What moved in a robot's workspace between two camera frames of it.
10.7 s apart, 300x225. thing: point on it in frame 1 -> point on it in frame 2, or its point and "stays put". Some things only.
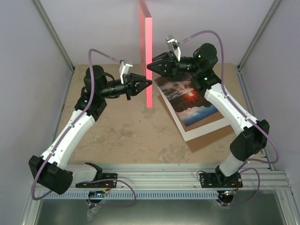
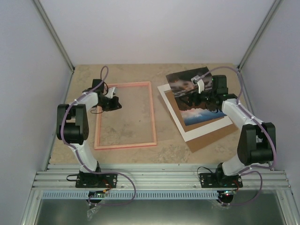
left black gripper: [131, 87] -> [115, 105]
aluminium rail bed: [259, 177] stays put
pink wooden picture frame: [145, 46] -> [97, 137]
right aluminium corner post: [275, 4] stays put
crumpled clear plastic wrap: [90, 212] stays put
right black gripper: [171, 69] -> [191, 95]
